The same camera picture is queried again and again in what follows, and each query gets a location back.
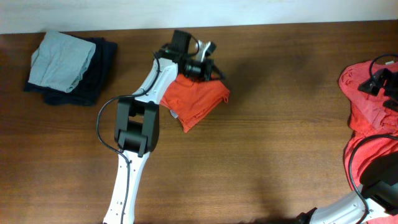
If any left black camera cable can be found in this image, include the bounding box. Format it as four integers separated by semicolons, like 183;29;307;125
95;34;201;224

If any black camera cable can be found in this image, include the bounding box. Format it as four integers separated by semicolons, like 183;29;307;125
95;34;201;224
347;53;398;224

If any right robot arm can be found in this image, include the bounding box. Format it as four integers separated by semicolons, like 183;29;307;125
295;63;397;223

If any red garment at right edge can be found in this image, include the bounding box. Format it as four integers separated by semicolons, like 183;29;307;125
338;61;397;185

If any right black camera cable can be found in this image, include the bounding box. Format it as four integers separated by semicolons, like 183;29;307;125
347;53;398;224

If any red printed soccer t-shirt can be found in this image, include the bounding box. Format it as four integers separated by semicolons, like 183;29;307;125
160;74;230;133

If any folded light grey garment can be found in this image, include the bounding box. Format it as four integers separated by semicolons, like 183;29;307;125
28;31;96;93

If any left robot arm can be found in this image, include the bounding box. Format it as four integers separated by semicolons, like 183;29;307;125
103;30;225;224

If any folded dark navy garment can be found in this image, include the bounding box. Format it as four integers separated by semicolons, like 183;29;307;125
24;37;118;106

